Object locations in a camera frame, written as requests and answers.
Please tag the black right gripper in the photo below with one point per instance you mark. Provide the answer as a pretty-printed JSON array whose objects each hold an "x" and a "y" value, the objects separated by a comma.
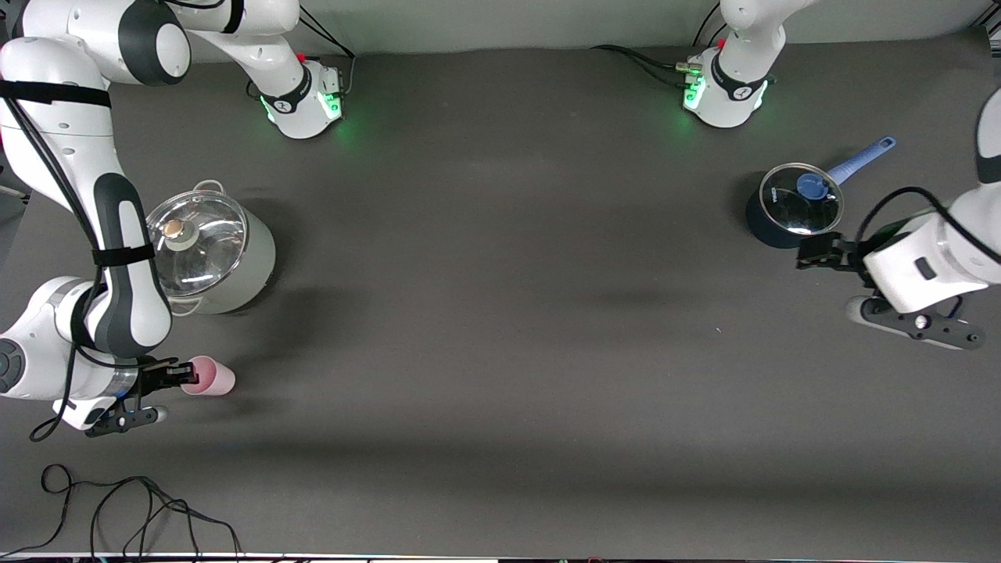
[{"x": 153, "y": 377}]

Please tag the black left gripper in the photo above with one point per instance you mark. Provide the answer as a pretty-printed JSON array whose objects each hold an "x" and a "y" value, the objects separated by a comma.
[{"x": 843, "y": 255}]

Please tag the dark grey table cloth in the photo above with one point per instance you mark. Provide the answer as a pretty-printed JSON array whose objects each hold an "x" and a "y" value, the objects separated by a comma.
[{"x": 500, "y": 391}]

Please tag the pink plastic cup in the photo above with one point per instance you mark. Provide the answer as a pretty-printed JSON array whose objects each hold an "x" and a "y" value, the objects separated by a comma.
[{"x": 215, "y": 379}]

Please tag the grey steel stock pot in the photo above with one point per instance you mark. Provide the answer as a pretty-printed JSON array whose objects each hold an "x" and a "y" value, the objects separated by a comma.
[{"x": 254, "y": 270}]

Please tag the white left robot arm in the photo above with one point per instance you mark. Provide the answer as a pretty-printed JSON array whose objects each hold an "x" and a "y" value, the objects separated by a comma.
[{"x": 915, "y": 266}]

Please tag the dark blue saucepan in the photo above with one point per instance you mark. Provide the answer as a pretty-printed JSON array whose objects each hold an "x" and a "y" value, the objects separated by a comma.
[{"x": 770, "y": 234}]

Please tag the glass lid with wooden knob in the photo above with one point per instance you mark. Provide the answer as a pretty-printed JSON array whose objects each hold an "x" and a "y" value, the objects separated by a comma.
[{"x": 203, "y": 250}]

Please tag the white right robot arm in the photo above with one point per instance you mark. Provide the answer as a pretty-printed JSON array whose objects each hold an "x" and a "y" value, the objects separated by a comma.
[{"x": 125, "y": 297}]

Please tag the glass lid with blue knob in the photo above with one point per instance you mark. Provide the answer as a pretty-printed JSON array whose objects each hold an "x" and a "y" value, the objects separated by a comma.
[{"x": 790, "y": 207}]

